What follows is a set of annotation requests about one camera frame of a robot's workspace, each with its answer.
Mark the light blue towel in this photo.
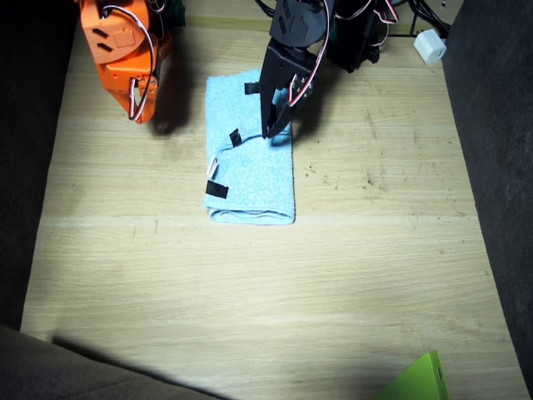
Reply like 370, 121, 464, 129
202, 67, 298, 228

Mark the green table clamp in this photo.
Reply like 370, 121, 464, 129
163, 0, 187, 28

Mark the grey foam panel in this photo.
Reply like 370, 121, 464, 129
440, 0, 533, 400
0, 0, 81, 333

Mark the white power adapter cube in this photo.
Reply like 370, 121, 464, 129
413, 28, 448, 65

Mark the green plastic wedge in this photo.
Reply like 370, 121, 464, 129
371, 349, 451, 400

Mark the white orange-gripper servo cable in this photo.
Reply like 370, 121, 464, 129
101, 2, 162, 123

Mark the red white black-gripper cable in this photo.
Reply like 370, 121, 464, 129
286, 0, 337, 111

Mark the black cable bundle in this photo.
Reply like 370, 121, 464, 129
253, 0, 279, 17

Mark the red white black-arm cable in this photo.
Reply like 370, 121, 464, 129
334, 0, 401, 50

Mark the black power cable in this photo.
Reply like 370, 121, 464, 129
405, 0, 454, 39

